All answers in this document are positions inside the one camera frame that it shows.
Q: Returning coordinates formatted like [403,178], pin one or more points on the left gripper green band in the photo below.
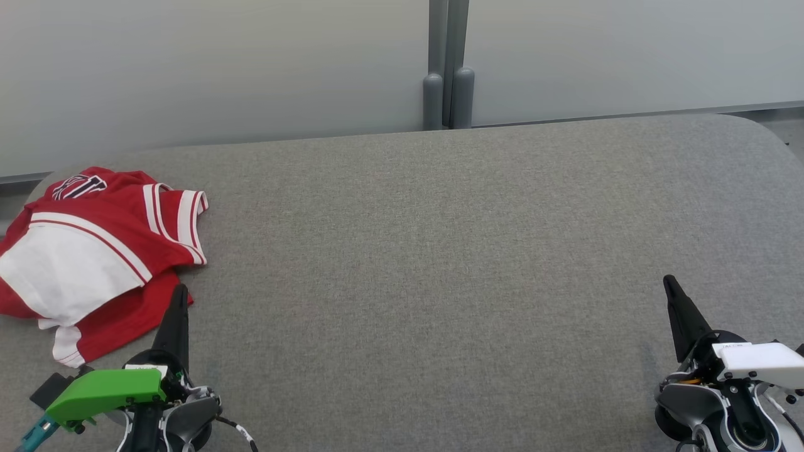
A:
[107,392]

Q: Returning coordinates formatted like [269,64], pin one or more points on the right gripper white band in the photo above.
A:
[760,364]

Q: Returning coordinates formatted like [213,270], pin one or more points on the red and white basketball jersey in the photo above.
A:
[113,213]

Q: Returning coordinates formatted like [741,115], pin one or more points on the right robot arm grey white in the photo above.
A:
[691,408]

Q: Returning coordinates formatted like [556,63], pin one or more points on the grey fabric sofa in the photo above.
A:
[440,282]

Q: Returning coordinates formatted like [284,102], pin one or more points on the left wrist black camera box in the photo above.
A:
[50,389]

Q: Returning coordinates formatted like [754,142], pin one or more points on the grey partition post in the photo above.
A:
[433,94]
[463,94]

